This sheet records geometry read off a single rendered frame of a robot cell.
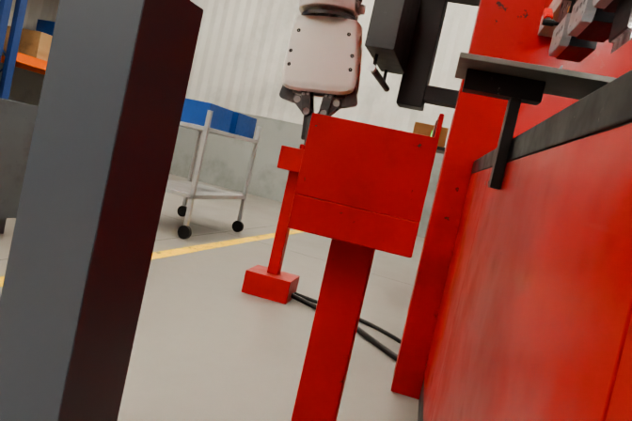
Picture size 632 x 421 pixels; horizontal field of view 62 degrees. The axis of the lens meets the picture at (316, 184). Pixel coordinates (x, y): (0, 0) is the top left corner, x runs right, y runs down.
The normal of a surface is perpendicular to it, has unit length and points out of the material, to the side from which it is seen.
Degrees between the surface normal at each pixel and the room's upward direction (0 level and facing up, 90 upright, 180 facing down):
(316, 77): 98
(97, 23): 90
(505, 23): 90
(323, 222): 90
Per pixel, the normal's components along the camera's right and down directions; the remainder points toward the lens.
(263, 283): -0.21, 0.00
